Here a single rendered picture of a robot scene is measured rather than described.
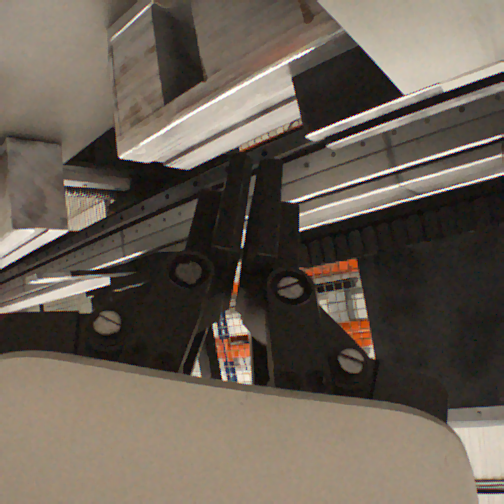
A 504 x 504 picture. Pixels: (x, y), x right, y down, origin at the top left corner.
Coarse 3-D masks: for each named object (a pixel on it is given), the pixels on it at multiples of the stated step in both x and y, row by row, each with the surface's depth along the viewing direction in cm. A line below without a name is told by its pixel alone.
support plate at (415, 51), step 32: (320, 0) 8; (352, 0) 8; (384, 0) 8; (416, 0) 8; (448, 0) 8; (480, 0) 9; (352, 32) 10; (384, 32) 10; (416, 32) 10; (448, 32) 10; (480, 32) 10; (384, 64) 12; (416, 64) 12; (448, 64) 12; (480, 64) 12
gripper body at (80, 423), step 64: (0, 384) 6; (64, 384) 6; (128, 384) 6; (192, 384) 7; (0, 448) 5; (64, 448) 5; (128, 448) 6; (192, 448) 6; (256, 448) 6; (320, 448) 6; (384, 448) 6; (448, 448) 6
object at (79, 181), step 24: (96, 144) 59; (72, 168) 55; (96, 168) 58; (120, 168) 61; (144, 168) 67; (168, 168) 71; (192, 168) 77; (72, 192) 59; (96, 192) 63; (120, 192) 67; (144, 192) 64
